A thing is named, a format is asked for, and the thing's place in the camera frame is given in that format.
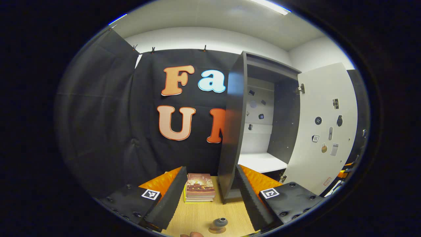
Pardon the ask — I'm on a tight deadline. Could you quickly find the yellow book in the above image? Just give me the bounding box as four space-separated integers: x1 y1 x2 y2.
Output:
184 193 214 203

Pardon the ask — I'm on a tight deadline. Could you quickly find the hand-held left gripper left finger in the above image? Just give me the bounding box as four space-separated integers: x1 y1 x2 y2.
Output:
95 166 188 232

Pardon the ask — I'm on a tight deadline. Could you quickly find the black backdrop cloth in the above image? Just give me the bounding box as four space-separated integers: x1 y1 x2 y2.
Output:
54 28 370 198

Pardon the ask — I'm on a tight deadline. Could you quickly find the ceiling light panel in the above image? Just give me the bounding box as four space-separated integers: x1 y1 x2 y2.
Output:
108 13 128 26

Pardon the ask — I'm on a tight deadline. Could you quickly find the row of black cloth clamps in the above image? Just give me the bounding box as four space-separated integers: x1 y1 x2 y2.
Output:
109 26 208 54

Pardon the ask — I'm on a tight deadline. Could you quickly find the dark grey cabinet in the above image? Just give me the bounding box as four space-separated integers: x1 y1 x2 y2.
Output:
217 51 302 204

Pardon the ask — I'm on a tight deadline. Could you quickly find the cream cabinet door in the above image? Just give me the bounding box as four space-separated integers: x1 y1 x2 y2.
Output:
280 63 358 196

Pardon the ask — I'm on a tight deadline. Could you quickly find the brown cover book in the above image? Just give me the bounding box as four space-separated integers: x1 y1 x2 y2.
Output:
186 173 216 199

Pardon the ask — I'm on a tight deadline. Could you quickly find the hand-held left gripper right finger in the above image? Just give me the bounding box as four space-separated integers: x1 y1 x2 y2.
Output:
234 164 327 232

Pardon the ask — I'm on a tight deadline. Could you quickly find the silver bottle with pink label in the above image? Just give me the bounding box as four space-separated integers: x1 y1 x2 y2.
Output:
211 217 229 230

